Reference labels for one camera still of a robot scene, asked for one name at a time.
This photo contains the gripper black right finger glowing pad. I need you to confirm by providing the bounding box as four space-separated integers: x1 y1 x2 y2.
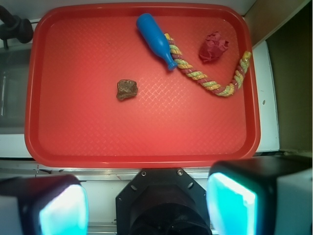
206 156 313 235

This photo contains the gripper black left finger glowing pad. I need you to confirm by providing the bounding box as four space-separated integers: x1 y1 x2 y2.
0 175 89 235

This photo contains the crumpled red paper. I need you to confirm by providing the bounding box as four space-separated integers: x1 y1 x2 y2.
199 31 229 63

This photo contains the brown rock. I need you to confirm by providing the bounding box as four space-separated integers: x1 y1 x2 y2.
116 79 138 101

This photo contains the red plastic tray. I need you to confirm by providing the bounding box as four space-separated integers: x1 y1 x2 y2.
25 2 260 168

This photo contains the blue plastic bottle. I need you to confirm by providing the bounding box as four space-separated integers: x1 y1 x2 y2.
136 13 178 71

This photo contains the black octagonal mount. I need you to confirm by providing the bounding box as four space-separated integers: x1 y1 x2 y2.
115 168 212 235

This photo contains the multicolour twisted rope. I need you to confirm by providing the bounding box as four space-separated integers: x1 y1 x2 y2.
163 33 252 98

